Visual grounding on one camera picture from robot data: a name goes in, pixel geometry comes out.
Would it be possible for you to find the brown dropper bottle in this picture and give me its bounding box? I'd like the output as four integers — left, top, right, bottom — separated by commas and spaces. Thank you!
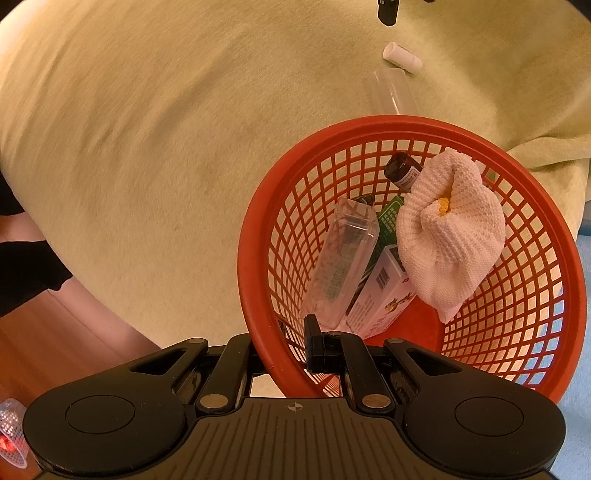
384, 154, 423, 191

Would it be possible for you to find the sofa with green cover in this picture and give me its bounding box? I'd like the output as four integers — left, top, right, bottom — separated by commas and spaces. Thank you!
0, 0, 591, 400

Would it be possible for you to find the translucent white mesh object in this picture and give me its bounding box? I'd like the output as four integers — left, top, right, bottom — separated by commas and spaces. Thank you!
0, 399, 31, 469

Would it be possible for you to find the orange mesh basket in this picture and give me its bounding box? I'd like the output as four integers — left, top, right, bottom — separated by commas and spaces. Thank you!
236, 115, 580, 404

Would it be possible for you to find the person's black clothing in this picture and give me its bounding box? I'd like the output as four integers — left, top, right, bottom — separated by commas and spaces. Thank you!
0, 173, 75, 319

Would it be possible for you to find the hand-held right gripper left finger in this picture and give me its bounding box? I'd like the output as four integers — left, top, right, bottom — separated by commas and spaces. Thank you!
129, 333, 266, 413

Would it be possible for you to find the white ointment box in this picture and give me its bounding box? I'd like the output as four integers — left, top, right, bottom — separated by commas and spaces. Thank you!
346, 244, 416, 340

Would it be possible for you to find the small white bottle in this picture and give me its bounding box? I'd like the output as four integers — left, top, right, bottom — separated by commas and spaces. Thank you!
382, 41, 423, 72

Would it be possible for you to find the green medicine box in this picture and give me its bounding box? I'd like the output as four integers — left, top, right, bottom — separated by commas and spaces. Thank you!
376, 194, 409, 250

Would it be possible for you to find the clear plastic case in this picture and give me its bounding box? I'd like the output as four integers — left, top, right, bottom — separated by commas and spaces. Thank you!
373, 68, 419, 116

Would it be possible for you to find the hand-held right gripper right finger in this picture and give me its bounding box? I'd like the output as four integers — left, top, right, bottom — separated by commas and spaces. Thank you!
304, 315, 467, 413

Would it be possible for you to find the clear box with blue label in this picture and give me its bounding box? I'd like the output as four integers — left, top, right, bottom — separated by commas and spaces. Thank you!
302, 198, 380, 330

